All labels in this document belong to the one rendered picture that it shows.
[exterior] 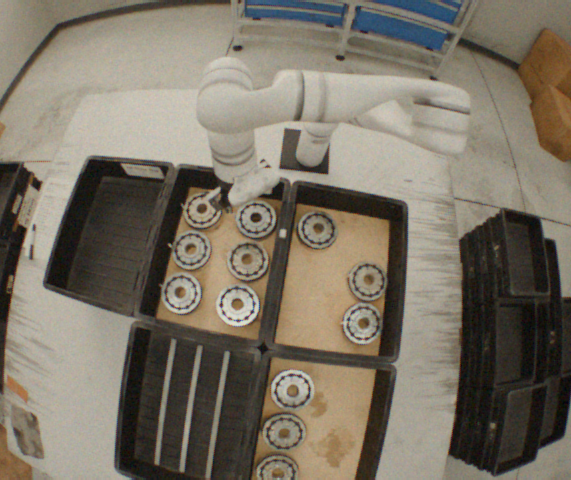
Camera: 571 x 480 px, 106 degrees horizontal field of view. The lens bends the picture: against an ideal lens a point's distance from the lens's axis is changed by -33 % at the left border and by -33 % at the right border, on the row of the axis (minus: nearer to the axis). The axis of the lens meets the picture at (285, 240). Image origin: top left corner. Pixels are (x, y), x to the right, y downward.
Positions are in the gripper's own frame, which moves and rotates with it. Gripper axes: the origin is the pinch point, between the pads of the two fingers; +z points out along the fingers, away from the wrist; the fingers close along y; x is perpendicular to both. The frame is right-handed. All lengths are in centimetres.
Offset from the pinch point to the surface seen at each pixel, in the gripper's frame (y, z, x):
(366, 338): -7.7, 14.1, 40.1
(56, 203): 53, 30, -55
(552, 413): -82, 61, 166
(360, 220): -26.7, 17.0, 15.1
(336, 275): -11.9, 17.0, 23.1
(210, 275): 14.1, 17.1, 5.3
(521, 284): -94, 51, 81
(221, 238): 6.6, 17.1, -1.4
